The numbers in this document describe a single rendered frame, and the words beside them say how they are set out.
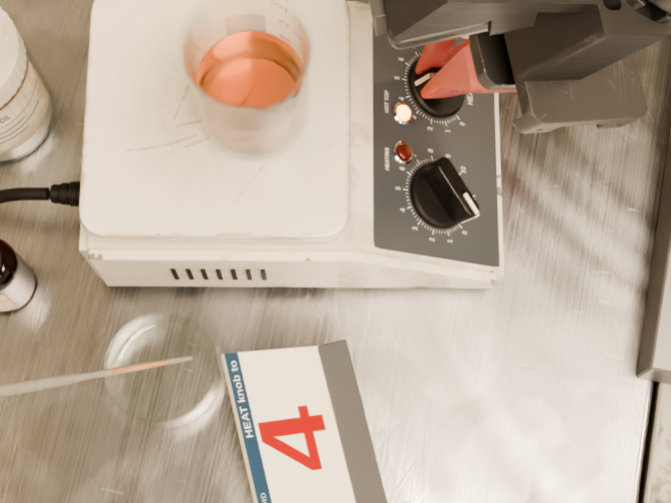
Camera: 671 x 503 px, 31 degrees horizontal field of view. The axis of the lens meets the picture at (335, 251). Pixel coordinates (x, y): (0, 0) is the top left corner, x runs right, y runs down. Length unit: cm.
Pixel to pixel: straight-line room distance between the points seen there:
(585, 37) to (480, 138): 16
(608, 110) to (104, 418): 28
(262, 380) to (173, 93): 14
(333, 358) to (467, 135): 13
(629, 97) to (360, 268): 14
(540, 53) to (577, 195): 18
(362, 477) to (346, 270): 10
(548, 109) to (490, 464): 20
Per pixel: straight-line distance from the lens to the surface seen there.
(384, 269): 57
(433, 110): 59
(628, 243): 65
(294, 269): 57
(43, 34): 68
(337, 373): 61
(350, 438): 60
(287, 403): 59
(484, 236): 60
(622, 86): 53
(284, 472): 58
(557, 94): 50
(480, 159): 61
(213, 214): 54
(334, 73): 56
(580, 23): 47
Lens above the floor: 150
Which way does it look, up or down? 75 degrees down
